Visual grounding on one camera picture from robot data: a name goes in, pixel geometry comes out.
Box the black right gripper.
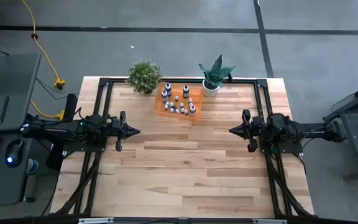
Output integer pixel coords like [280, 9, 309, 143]
[228, 109, 259, 154]

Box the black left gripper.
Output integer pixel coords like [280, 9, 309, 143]
[116, 111, 141, 152]

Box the orange translucent plastic bin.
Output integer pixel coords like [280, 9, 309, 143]
[154, 81, 204, 122]

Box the bushy green potted plant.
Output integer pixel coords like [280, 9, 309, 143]
[125, 58, 163, 95]

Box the snake plant in white pot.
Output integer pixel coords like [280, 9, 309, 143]
[198, 54, 236, 98]

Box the black upright panel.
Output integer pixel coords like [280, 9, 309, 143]
[45, 92, 79, 172]

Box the silver aluminium bar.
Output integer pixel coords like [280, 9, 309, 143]
[252, 218, 288, 224]
[78, 217, 114, 224]

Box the black computer mouse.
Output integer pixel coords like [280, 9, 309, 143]
[4, 139, 25, 169]

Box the black metal stand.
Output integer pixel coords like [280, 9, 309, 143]
[323, 79, 358, 181]

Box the black pen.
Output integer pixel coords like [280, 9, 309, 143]
[0, 95, 10, 124]

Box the dark grey desk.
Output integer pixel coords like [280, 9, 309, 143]
[0, 52, 42, 209]

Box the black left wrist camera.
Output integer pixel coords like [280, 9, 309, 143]
[105, 116, 120, 138]

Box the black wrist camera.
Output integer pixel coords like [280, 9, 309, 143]
[252, 116, 266, 141]
[105, 116, 120, 138]

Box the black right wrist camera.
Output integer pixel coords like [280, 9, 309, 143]
[252, 116, 266, 141]

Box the black aluminium table frame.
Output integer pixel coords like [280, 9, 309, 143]
[50, 77, 315, 218]

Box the black left camera cable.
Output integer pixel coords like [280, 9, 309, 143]
[62, 107, 88, 128]

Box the thin black floor cable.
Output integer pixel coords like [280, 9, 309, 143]
[35, 77, 80, 101]

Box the yellow extension cord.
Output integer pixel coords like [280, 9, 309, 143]
[21, 0, 62, 85]
[29, 99, 62, 119]

